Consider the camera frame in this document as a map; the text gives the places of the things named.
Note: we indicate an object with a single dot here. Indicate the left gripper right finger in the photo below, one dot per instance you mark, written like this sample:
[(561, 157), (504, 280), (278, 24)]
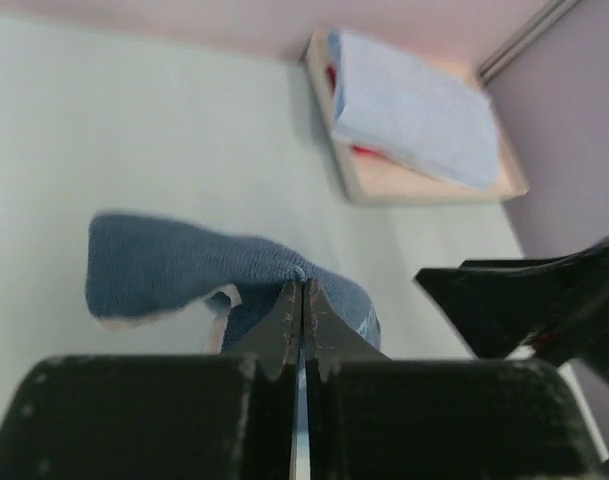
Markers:
[(372, 417)]

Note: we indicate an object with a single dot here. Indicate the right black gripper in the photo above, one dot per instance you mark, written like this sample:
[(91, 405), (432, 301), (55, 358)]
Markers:
[(560, 305)]

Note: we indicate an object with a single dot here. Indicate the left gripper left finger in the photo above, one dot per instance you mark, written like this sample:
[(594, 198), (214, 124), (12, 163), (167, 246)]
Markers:
[(227, 416)]

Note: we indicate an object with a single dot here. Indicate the dark blue cream-edged towel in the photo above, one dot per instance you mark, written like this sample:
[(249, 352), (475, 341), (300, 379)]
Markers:
[(140, 266)]

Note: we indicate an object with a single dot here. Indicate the light blue towel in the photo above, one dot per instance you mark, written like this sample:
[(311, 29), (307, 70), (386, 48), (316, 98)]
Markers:
[(418, 115)]

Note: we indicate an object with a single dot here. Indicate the cream plastic tray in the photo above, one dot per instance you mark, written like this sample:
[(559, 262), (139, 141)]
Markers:
[(374, 180)]

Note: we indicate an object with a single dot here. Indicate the right corner aluminium post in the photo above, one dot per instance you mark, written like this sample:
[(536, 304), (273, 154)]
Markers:
[(538, 25)]

